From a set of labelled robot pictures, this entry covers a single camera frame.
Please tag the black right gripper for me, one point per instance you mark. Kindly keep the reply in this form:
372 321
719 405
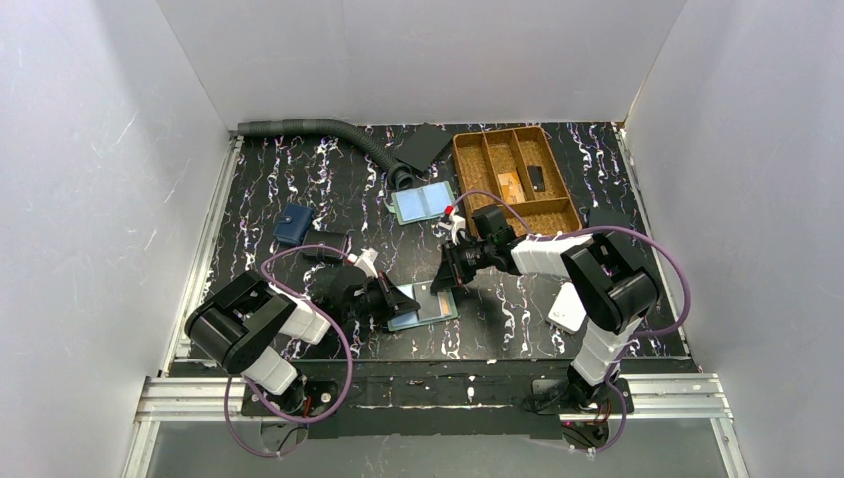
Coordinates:
459 258

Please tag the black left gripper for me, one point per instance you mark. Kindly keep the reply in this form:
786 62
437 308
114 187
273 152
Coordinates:
386 297

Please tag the mint green card holder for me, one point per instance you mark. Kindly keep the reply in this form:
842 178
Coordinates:
410 320

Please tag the black VIP credit card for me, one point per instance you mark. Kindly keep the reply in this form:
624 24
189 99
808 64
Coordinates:
433 305

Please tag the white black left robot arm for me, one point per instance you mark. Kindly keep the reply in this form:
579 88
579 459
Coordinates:
236 326

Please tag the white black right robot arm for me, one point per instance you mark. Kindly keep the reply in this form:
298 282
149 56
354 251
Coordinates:
616 289

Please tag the open mint card holder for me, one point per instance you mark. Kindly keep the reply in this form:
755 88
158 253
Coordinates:
421 203

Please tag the orange card in tray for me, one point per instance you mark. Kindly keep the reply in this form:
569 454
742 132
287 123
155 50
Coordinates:
511 187

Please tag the black snap wallet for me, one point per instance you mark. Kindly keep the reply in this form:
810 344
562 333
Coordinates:
325 245

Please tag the white rectangular box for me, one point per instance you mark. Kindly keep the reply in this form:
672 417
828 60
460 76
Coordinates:
567 311

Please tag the black flat pad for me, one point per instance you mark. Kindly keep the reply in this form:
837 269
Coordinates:
423 147

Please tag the navy blue wallet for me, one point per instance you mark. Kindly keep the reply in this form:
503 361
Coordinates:
293 225

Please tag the wicker divided tray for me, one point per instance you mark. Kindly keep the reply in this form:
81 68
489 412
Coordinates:
518 166

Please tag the black flat wallet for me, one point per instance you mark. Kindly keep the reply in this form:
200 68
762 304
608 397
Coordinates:
596 217

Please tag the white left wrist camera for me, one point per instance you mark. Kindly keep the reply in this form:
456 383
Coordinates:
365 261

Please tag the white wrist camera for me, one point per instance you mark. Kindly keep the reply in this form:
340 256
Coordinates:
452 226
365 261

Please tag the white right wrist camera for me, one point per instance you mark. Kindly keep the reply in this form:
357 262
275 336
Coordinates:
452 226

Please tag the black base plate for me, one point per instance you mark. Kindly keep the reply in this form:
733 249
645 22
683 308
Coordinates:
464 397

